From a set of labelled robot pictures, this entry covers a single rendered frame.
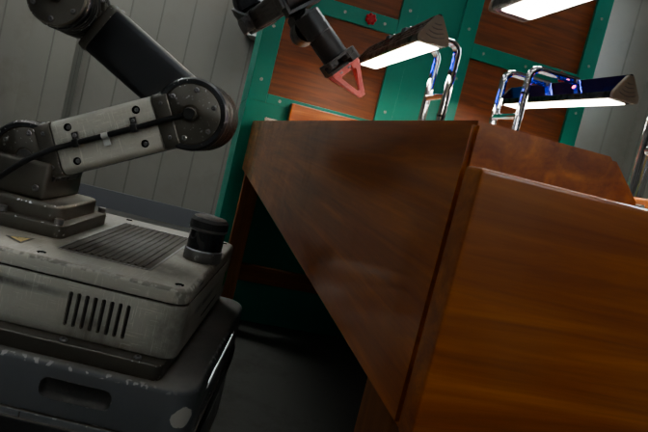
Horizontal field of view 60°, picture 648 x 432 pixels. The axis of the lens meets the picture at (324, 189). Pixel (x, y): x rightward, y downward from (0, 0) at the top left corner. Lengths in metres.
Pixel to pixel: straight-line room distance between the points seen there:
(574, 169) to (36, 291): 0.78
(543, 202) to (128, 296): 0.68
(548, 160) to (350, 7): 1.89
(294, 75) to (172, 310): 1.41
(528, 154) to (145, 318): 0.67
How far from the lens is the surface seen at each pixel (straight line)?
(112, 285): 0.90
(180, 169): 3.84
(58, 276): 0.93
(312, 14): 1.18
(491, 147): 0.33
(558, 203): 0.33
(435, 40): 1.44
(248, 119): 2.11
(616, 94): 1.69
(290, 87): 2.14
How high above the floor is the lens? 0.73
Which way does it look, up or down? 4 degrees down
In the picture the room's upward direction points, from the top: 14 degrees clockwise
